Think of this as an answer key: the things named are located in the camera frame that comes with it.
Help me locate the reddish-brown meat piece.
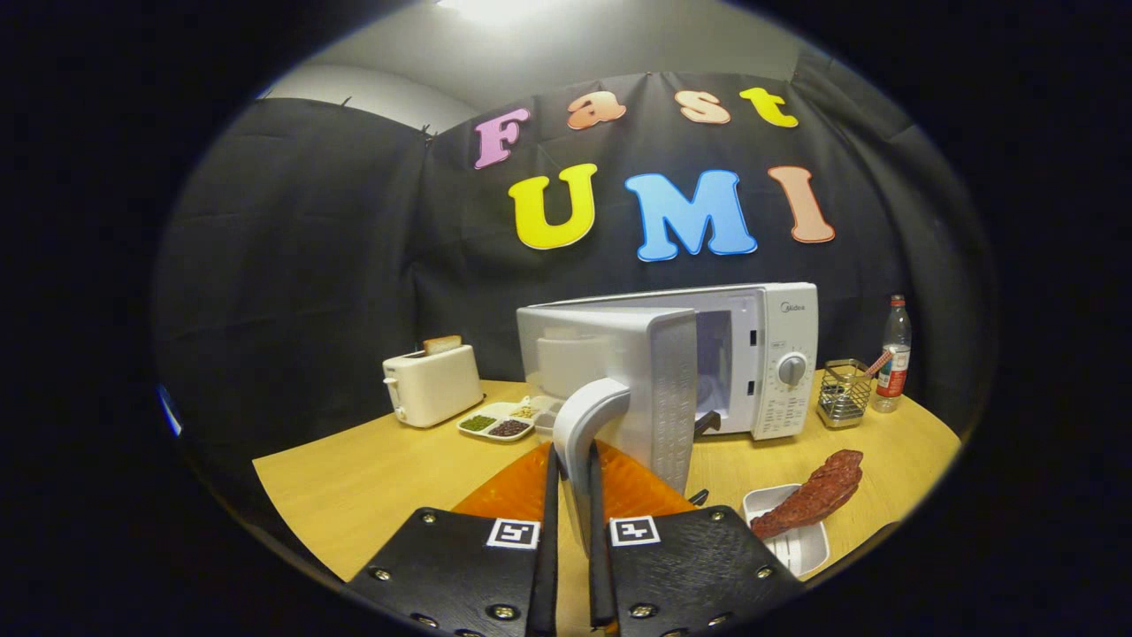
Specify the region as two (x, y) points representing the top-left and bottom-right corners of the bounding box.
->
(750, 449), (865, 541)

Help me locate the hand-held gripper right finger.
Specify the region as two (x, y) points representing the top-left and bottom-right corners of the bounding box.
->
(586, 440), (806, 637)

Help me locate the metal wire holder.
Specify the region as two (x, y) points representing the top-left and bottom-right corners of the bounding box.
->
(815, 358), (875, 430)

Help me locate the cream bread toaster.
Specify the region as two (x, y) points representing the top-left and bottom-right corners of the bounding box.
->
(382, 344), (486, 429)

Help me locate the black backdrop cloth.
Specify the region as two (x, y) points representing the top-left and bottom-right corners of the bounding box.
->
(152, 71), (996, 443)

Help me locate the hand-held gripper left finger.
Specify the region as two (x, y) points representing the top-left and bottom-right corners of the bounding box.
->
(345, 441), (560, 637)

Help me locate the white divided bean dish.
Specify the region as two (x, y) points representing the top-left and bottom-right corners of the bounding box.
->
(456, 396), (562, 443)

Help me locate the clear red label plastic bottle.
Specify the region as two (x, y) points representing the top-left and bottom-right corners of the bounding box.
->
(872, 295), (913, 414)

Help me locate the small white rectangular dish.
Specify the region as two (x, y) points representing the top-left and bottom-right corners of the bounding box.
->
(741, 483), (831, 578)

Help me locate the white toaster oven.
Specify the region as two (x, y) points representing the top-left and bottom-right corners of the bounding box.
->
(516, 282), (820, 554)

